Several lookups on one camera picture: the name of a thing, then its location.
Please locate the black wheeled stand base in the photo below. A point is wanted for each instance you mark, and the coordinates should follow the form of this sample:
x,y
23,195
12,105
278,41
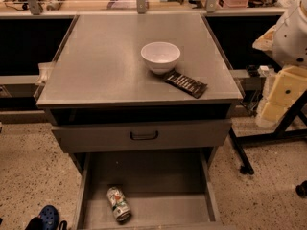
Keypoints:
x,y
279,134

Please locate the blue croc shoe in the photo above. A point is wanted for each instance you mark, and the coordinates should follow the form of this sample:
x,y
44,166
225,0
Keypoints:
x,y
50,217

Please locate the white ceramic bowl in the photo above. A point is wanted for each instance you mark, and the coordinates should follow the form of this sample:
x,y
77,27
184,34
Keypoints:
x,y
160,57

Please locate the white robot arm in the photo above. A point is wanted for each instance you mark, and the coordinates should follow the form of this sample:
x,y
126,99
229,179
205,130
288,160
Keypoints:
x,y
286,44

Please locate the open grey middle drawer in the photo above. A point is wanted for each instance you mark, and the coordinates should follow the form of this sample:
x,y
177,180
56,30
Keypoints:
x,y
165,189

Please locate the green 7up can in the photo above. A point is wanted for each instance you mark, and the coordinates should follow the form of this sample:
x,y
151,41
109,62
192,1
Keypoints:
x,y
119,206

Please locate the grey metal drawer cabinet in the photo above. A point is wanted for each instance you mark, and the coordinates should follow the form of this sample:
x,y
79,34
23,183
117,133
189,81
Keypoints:
x,y
100,77

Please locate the dark striped snack packet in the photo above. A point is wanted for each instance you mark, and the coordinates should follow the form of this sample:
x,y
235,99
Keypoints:
x,y
186,84

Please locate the black drawer handle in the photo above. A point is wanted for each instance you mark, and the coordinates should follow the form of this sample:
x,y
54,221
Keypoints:
x,y
143,136

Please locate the white power adapter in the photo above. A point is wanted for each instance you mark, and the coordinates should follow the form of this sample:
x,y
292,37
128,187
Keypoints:
x,y
264,70

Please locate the closed grey top drawer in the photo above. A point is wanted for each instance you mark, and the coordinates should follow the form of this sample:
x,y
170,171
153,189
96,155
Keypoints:
x,y
116,137

